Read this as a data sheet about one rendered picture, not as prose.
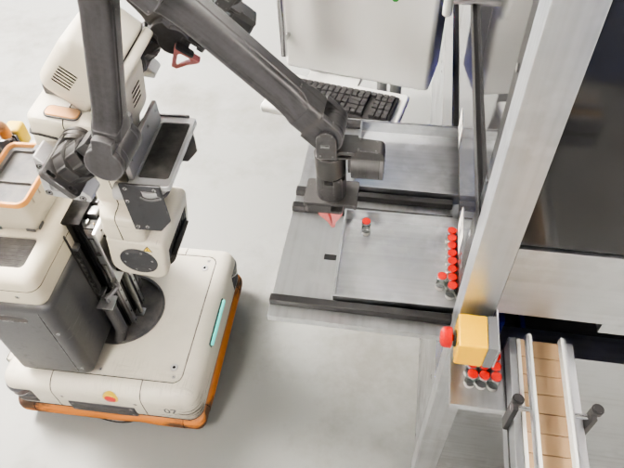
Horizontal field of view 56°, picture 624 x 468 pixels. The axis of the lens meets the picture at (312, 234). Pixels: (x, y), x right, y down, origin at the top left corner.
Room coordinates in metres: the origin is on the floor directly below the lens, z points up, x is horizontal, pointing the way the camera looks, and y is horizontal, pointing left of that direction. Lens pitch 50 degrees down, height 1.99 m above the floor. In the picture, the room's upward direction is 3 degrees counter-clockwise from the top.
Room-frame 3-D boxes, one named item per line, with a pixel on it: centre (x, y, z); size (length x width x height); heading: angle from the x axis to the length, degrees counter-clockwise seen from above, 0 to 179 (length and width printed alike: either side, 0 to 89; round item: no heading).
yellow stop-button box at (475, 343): (0.55, -0.30, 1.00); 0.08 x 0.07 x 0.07; 79
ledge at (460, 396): (0.53, -0.34, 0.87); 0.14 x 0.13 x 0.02; 79
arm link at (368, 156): (0.79, -0.08, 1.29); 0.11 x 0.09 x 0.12; 78
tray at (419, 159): (1.15, -0.30, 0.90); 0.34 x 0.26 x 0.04; 79
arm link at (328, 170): (0.79, -0.05, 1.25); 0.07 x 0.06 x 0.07; 78
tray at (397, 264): (0.82, -0.23, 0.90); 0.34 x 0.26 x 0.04; 80
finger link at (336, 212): (0.79, -0.03, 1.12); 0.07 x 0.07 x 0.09; 79
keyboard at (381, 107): (1.55, -0.09, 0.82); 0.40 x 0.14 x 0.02; 68
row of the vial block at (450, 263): (0.81, -0.32, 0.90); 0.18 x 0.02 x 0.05; 169
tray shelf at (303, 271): (1.00, -0.20, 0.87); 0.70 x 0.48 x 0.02; 169
